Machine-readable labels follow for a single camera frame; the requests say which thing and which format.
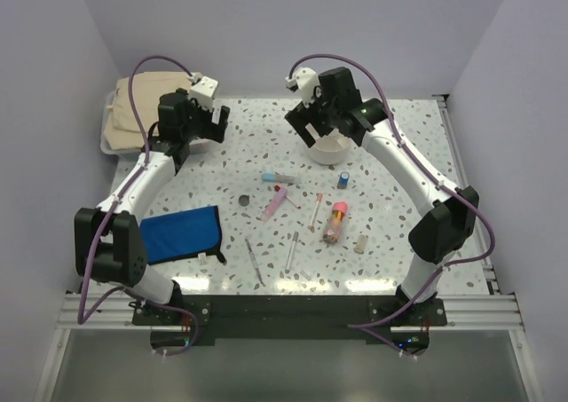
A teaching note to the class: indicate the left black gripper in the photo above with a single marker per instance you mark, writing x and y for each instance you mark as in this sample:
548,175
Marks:
213,131

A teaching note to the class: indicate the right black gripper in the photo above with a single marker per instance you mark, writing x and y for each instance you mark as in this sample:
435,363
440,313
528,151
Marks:
301,117

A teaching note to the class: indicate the blue cylindrical stamp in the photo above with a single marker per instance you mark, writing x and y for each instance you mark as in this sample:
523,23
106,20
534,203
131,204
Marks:
343,180

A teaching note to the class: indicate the blue cap highlighter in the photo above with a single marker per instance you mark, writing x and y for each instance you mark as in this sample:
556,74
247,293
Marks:
279,178

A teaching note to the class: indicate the pink purple highlighter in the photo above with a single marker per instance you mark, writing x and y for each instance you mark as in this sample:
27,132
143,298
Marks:
276,201

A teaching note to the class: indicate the small beige eraser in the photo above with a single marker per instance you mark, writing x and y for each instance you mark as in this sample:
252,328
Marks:
361,244

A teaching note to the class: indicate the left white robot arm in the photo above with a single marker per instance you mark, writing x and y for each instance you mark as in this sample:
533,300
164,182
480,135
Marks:
109,247

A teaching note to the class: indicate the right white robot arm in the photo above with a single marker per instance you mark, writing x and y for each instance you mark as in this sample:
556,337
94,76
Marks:
448,212

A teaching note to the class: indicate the round white divided organizer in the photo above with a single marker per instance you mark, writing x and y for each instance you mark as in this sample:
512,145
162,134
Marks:
329,150

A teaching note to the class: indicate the beige folded cloth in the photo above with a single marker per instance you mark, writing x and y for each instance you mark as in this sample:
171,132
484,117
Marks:
147,88

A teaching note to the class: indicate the red cap white pen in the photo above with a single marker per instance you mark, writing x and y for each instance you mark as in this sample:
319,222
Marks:
288,198

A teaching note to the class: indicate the pink cap clear tube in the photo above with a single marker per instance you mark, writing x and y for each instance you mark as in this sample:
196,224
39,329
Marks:
331,233

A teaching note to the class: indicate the white plastic basket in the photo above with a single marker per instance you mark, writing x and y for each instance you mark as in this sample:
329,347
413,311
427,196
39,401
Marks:
113,140

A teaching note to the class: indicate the small grey round cap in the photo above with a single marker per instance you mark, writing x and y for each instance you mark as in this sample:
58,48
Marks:
244,200

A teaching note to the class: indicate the blue fabric pouch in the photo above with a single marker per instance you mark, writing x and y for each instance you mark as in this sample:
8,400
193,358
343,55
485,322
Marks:
183,235

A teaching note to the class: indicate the small clear plastic piece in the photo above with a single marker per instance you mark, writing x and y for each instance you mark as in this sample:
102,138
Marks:
306,274

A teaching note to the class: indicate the thin metal craft knife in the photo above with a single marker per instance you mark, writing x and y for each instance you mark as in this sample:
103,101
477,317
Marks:
254,263

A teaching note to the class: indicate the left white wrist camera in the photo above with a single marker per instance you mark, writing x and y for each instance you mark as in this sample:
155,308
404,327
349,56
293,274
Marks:
203,91

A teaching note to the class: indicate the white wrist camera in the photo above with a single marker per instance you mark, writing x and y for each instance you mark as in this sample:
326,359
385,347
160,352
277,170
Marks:
203,91
306,82

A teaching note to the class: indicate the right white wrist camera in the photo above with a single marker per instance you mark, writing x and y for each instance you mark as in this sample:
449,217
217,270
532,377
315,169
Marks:
306,82

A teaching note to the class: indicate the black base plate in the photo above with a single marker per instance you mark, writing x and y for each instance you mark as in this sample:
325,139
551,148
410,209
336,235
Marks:
263,317

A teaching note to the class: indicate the aluminium frame rail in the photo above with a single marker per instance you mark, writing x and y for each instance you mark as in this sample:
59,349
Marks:
492,313

